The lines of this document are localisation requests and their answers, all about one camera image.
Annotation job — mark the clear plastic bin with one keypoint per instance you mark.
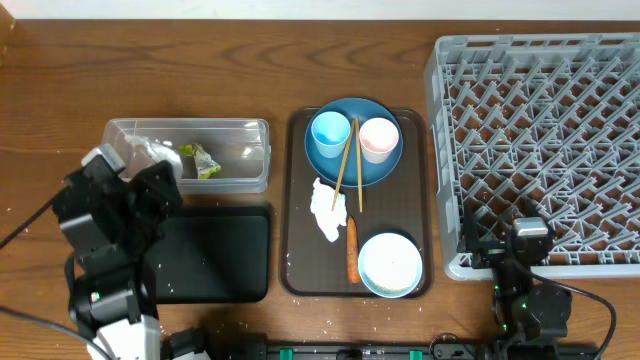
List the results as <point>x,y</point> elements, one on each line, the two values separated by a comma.
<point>240,145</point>

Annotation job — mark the large white tissue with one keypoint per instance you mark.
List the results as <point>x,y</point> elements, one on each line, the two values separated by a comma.
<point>329,213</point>

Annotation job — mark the grey dishwasher rack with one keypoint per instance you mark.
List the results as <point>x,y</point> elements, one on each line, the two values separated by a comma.
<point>547,119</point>

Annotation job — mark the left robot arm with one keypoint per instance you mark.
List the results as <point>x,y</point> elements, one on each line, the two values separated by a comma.
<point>112,300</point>

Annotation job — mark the pink cup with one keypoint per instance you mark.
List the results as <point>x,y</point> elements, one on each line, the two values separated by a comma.
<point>378,137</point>

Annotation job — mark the green orange snack wrapper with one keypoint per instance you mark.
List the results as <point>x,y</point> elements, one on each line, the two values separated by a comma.
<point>205,164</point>

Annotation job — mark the black plastic tray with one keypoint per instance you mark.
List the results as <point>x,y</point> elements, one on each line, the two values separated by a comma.
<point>212,255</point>

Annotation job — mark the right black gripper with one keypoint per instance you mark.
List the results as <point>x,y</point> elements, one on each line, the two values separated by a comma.
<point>489,251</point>

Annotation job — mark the orange carrot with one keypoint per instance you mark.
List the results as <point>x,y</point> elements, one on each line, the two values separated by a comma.
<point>352,248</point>

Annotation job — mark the left wooden chopstick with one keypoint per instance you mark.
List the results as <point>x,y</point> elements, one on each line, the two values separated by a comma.
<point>343,163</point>

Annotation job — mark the brown serving tray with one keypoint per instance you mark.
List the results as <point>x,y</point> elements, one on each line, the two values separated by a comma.
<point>313,266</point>

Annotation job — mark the right wooden chopstick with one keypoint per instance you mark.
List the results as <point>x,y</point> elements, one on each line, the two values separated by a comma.
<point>358,164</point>

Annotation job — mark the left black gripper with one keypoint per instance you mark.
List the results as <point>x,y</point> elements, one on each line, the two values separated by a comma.
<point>144,183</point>

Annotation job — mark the wooden chopstick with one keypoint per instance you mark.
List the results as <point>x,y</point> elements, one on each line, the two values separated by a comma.
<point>343,163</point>
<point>358,164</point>

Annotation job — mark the light blue cup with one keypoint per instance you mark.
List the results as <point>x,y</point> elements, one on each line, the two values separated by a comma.
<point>330,131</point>

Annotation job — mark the dark blue plate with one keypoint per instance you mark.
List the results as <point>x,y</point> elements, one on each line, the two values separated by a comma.
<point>328,168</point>

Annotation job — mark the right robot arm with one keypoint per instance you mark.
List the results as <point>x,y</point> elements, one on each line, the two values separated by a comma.
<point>533,315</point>

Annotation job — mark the small white tissue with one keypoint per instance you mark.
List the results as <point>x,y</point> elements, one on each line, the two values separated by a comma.
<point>145,153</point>

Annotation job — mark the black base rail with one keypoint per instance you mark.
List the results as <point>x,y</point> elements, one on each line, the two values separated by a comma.
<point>437,351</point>

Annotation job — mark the white bowl blue rim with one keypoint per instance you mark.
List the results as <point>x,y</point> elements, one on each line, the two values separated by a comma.
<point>390,265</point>

